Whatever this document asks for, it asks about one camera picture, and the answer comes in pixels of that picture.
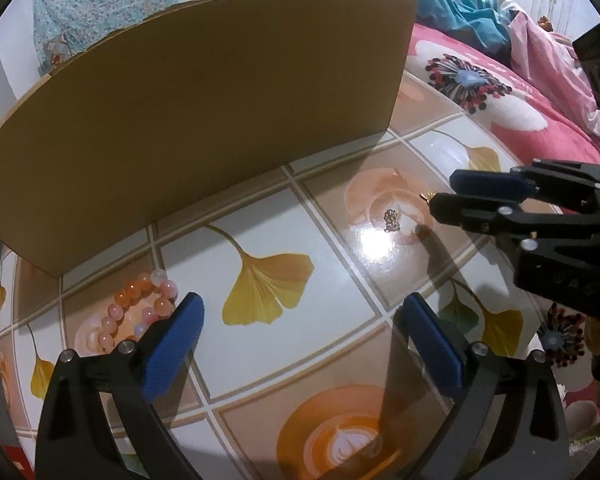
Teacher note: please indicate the teal floral cloth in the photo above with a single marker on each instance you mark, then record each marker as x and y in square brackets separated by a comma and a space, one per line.
[105, 0]

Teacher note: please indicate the brown cardboard box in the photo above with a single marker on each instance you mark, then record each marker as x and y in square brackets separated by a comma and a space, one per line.
[205, 125]

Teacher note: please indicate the blue patterned blanket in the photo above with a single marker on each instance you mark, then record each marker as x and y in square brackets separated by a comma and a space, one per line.
[455, 10]

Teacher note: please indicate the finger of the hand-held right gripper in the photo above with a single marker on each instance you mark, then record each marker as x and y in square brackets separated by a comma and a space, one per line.
[460, 210]
[485, 184]

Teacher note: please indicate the pink floral blanket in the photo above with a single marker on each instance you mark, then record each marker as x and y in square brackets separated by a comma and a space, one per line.
[530, 132]

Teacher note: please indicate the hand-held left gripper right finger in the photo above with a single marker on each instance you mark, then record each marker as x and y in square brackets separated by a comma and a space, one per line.
[432, 347]

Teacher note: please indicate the light pink cloth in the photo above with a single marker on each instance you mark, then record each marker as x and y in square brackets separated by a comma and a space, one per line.
[550, 65]

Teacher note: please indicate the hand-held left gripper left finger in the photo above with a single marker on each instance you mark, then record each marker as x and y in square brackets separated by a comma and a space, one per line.
[172, 347]

